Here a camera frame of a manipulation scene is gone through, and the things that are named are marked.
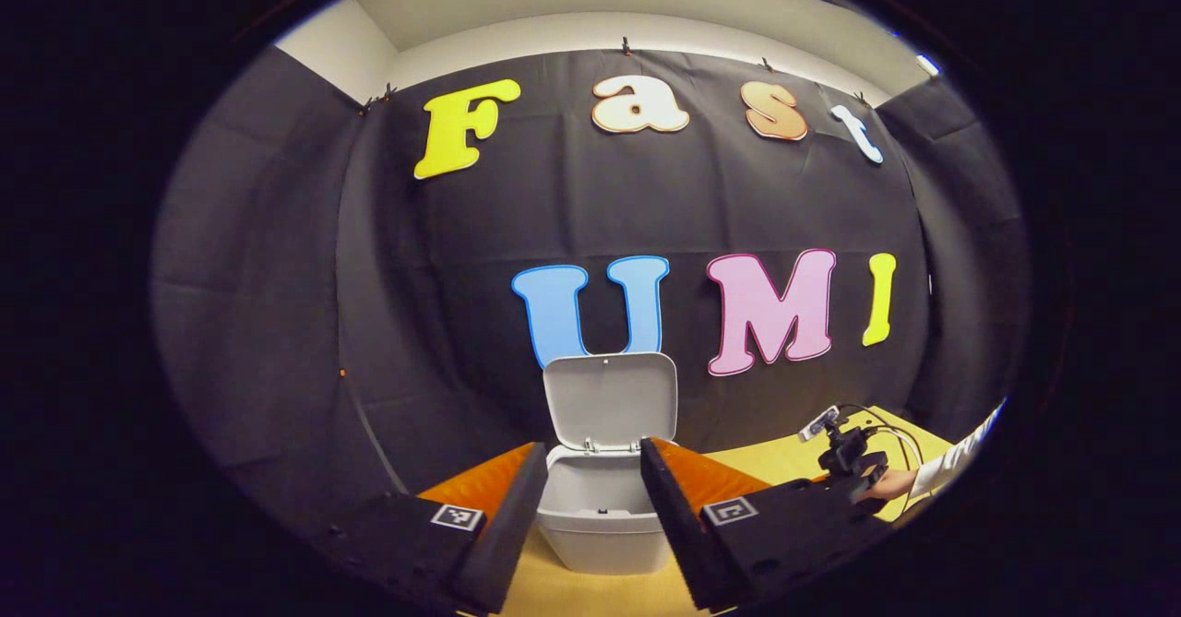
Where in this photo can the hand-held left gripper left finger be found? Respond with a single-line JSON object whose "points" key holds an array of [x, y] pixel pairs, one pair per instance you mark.
{"points": [[503, 543]]}

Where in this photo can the ceiling light strip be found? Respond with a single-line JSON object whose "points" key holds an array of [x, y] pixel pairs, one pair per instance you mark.
{"points": [[928, 65]]}

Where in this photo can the white desktop garbage bin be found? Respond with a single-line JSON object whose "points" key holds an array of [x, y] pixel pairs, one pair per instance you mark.
{"points": [[600, 506]]}

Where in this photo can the black backdrop cloth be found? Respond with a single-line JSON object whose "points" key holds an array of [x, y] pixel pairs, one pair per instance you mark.
{"points": [[461, 257]]}

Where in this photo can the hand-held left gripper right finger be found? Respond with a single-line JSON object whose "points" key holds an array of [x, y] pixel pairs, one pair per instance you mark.
{"points": [[678, 534]]}

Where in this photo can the wooden desktop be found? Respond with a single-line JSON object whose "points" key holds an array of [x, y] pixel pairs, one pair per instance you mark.
{"points": [[784, 458]]}

